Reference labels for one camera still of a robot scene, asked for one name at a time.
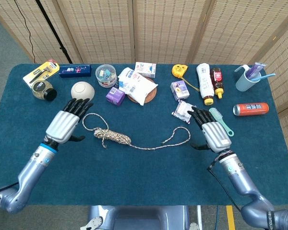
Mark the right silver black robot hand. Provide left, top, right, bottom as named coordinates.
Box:
left=187, top=106, right=232, bottom=153

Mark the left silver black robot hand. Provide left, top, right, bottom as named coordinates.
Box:
left=45, top=97, right=94, bottom=145

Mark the beige braided rope bundle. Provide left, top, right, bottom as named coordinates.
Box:
left=82, top=113, right=191, bottom=150

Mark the mint green brush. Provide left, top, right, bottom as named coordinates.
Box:
left=208, top=107, right=235, bottom=137

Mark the beige upturned bowl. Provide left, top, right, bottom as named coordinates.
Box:
left=71, top=81, right=96, bottom=104

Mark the glass jar with black lid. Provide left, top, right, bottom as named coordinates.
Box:
left=31, top=80, right=58, bottom=102

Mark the crumpled white snack packet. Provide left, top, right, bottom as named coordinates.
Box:
left=172, top=100, right=197, bottom=125

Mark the orange drink can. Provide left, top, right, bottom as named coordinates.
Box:
left=232, top=103, right=270, bottom=116

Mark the dark blue long box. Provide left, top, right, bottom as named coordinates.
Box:
left=59, top=64, right=92, bottom=78

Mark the white bottle with yellow cap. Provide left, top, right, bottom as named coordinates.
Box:
left=196, top=62, right=216, bottom=105

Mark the yellow razor blister pack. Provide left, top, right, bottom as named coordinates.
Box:
left=23, top=59, right=60, bottom=89

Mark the brown honey squeeze bottle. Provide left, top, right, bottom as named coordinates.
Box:
left=210, top=68, right=224, bottom=99

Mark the white purple drink carton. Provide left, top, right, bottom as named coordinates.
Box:
left=170, top=80, right=191, bottom=101

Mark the purple small box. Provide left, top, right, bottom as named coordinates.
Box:
left=106, top=86, right=126, bottom=106

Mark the light blue cup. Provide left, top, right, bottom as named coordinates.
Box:
left=234, top=64, right=262, bottom=92

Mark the clear plastic tub of clips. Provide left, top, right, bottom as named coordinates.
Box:
left=95, top=64, right=118, bottom=88

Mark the yellow tape measure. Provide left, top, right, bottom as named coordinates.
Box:
left=171, top=64, right=200, bottom=92

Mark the brown woven rattan coaster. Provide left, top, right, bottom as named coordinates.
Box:
left=126, top=76, right=157, bottom=104

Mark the blue toothbrush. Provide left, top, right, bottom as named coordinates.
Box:
left=251, top=73, right=276, bottom=82

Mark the purple toothpaste tube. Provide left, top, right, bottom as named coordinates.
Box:
left=246, top=61, right=268, bottom=79

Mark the white plastic bag pack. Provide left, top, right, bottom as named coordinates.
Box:
left=117, top=67, right=158, bottom=106

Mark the blue carpet table cover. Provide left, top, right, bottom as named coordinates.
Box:
left=0, top=63, right=288, bottom=207

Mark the black tripod pole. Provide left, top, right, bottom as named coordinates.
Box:
left=35, top=0, right=73, bottom=64

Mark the white box with blue print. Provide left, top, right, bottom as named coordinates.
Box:
left=134, top=61, right=157, bottom=79

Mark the blue-grey robot torso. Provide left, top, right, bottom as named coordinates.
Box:
left=83, top=205, right=200, bottom=230

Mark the woven bamboo folding screen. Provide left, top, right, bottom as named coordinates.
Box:
left=0, top=0, right=288, bottom=204

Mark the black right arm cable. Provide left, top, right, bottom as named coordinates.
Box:
left=207, top=164, right=242, bottom=213

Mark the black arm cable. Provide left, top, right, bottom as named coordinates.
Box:
left=207, top=164, right=242, bottom=213
left=0, top=182, right=19, bottom=192

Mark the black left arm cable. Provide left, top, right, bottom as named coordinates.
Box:
left=0, top=182, right=19, bottom=192

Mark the thin black hanging cable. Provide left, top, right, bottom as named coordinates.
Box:
left=13, top=0, right=36, bottom=64

